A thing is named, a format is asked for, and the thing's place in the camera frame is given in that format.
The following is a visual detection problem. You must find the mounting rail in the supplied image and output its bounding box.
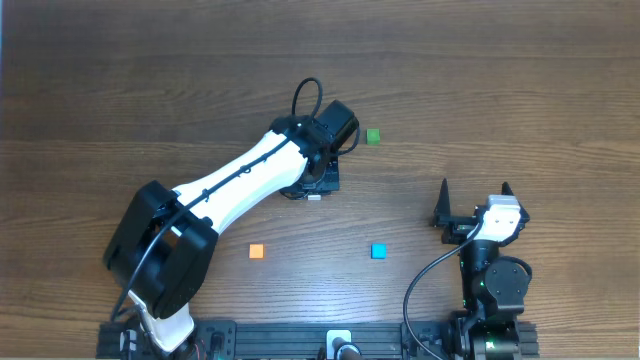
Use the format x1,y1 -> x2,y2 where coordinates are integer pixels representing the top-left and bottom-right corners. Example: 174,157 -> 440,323
97,319 -> 541,360

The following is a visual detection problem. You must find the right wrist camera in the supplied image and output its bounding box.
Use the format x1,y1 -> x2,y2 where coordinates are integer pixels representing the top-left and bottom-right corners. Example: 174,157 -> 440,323
474,194 -> 522,242

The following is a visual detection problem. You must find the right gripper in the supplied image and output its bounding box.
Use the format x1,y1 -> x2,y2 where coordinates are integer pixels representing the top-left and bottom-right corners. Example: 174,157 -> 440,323
432,178 -> 531,247

